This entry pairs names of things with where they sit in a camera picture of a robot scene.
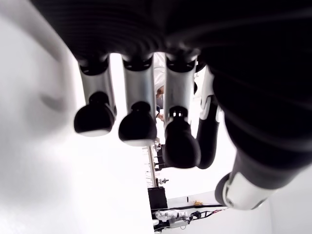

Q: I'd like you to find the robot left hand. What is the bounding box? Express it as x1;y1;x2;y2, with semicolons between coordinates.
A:
29;0;312;211

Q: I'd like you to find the person in white shirt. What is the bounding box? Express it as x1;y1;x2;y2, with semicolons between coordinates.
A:
153;52;198;121

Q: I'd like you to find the black cabinet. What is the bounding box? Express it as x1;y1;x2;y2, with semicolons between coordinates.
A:
148;187;169;210

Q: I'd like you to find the silver humanoid robot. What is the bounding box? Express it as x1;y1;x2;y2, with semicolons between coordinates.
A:
155;210;190;222

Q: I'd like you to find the black bracket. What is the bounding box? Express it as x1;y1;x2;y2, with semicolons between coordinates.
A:
155;143;167;171

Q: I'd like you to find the metal rail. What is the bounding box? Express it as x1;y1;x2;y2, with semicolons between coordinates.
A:
143;145;156;188

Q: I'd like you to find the black frame with red wires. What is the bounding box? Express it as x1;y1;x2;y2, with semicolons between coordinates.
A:
189;207;230;220

